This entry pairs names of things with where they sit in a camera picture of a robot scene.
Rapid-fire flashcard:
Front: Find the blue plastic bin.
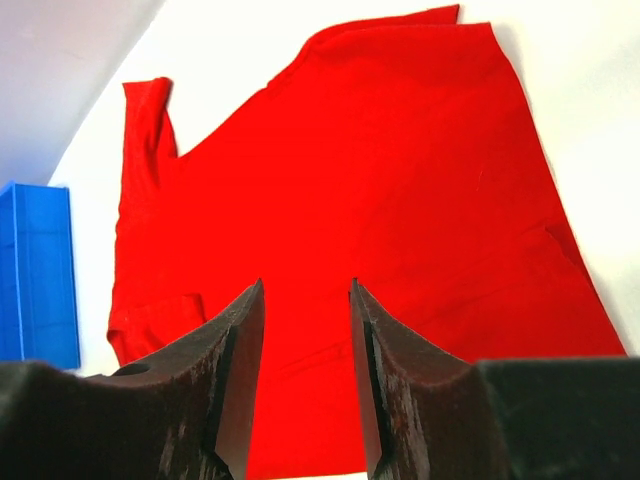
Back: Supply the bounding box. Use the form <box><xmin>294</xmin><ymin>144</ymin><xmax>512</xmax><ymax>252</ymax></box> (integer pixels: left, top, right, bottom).
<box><xmin>1</xmin><ymin>182</ymin><xmax>81</xmax><ymax>370</ymax></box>

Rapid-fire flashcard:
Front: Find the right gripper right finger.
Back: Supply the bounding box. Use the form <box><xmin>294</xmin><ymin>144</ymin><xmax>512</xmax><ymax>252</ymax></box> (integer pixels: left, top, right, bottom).
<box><xmin>349</xmin><ymin>282</ymin><xmax>639</xmax><ymax>479</ymax></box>

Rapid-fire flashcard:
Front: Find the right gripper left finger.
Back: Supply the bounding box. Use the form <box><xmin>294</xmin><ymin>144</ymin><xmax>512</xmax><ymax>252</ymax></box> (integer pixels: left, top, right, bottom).
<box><xmin>1</xmin><ymin>283</ymin><xmax>265</xmax><ymax>479</ymax></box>

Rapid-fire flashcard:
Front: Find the red t shirt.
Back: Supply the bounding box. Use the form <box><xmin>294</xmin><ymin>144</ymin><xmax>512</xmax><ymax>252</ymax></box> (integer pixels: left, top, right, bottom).
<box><xmin>107</xmin><ymin>6</ymin><xmax>624</xmax><ymax>479</ymax></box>

